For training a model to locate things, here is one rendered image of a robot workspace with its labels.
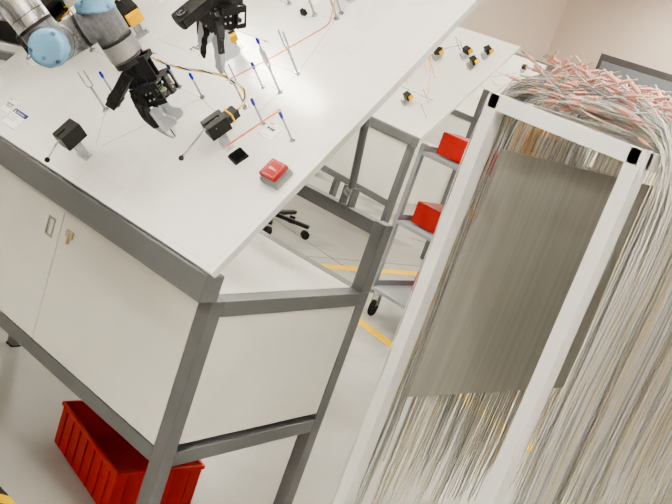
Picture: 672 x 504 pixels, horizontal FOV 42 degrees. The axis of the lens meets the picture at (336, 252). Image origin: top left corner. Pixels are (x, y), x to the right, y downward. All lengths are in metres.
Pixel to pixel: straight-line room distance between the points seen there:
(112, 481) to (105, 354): 0.43
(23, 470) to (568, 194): 1.69
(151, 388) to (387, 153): 4.18
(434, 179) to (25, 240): 4.17
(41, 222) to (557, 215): 1.35
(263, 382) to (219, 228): 0.47
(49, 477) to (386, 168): 3.94
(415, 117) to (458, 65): 0.55
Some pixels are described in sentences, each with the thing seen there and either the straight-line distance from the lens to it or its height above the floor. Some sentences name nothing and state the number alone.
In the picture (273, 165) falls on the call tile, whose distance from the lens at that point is 2.05.
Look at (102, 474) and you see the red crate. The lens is 2.63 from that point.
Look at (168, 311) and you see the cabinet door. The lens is 2.11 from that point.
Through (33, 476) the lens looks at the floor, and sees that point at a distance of 2.73.
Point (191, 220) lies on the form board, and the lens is 2.08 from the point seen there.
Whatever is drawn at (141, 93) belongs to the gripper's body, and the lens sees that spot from 2.03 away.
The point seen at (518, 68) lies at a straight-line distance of 10.51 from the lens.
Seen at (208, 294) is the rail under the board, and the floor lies 0.82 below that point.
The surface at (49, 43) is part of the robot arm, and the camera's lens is 1.85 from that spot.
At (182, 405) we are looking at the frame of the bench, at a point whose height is 0.53.
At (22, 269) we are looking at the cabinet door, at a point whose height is 0.55.
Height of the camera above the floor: 1.49
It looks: 15 degrees down
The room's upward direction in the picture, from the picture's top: 19 degrees clockwise
